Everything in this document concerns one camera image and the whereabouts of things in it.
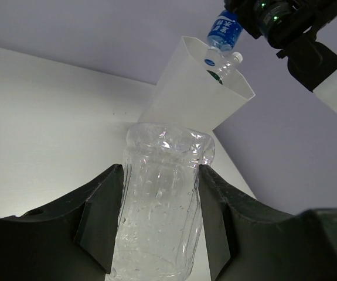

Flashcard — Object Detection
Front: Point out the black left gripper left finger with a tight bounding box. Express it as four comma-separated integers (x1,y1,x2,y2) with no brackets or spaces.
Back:
0,164,124,280

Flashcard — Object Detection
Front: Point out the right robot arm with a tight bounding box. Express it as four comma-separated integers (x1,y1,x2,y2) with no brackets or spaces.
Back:
224,0,337,113

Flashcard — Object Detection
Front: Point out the white octagonal plastic bin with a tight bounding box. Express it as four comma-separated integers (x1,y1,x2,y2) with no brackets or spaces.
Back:
139,36,255,133

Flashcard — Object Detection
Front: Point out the clear bottle blue label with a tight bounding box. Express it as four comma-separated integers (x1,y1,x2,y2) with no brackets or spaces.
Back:
204,10,243,67

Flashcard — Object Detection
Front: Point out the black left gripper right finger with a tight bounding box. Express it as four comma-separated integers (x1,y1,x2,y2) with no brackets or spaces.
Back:
199,165,337,280

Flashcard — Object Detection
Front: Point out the clear unlabelled plastic bottle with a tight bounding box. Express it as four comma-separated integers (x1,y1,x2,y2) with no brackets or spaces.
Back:
106,123,215,280

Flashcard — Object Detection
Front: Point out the clear bottle green label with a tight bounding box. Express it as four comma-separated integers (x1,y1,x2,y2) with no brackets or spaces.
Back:
207,52,243,87

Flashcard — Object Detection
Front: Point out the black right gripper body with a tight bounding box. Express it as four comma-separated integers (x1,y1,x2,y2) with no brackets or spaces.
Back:
224,1,303,40

